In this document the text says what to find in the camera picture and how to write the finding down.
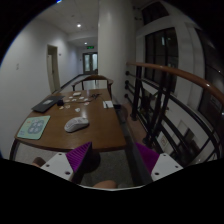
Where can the white computer mouse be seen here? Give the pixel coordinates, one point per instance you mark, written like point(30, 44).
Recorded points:
point(76, 124)

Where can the white notepad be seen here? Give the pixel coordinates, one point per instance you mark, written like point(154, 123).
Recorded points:
point(107, 104)

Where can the dark grey laptop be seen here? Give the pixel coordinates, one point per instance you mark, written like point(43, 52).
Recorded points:
point(46, 104)

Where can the glass double door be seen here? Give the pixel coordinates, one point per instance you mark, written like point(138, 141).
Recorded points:
point(90, 62)

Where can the white paper card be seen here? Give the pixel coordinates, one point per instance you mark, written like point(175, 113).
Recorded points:
point(77, 94)

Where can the green exit sign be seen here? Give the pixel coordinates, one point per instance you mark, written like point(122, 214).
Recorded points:
point(90, 47)

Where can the green patterned mouse pad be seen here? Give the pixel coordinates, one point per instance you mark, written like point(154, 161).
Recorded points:
point(33, 127)

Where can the wooden oval table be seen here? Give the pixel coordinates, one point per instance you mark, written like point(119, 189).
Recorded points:
point(86, 116)

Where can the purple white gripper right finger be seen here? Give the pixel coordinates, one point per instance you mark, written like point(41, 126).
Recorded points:
point(158, 165)

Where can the small black object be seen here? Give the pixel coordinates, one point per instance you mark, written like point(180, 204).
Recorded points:
point(60, 103)

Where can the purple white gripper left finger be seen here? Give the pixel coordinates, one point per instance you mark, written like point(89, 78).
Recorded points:
point(67, 165)

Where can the white side door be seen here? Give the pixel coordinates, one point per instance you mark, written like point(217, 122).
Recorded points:
point(52, 68)

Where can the wooden handrail black railing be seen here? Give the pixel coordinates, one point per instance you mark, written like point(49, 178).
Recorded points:
point(172, 126)

